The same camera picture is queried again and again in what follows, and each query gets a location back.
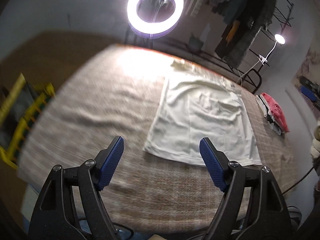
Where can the small clip-on lamp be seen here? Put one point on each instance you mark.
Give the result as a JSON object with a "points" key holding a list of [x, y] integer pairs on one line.
{"points": [[279, 39]]}

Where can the white cloth garment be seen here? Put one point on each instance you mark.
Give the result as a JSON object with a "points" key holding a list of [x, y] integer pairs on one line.
{"points": [[197, 104]]}

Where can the plaid beige bed sheet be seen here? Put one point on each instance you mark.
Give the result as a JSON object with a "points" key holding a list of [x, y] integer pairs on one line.
{"points": [[117, 92]]}

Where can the black metal bed frame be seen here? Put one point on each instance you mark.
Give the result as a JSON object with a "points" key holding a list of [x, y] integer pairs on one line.
{"points": [[253, 77]]}

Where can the ring light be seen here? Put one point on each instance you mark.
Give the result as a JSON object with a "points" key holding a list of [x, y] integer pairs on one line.
{"points": [[153, 19]]}

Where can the stack of folded clothes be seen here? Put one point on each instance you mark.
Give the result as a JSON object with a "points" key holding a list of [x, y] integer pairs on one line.
{"points": [[273, 113]]}

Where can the hanging dark clothes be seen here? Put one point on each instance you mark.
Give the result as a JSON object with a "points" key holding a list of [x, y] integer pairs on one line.
{"points": [[244, 20]]}

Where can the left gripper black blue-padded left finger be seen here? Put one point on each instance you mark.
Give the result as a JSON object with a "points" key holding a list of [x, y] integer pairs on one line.
{"points": [[69, 205]]}

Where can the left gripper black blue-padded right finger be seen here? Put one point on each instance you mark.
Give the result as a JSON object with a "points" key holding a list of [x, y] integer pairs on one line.
{"points": [[252, 206]]}

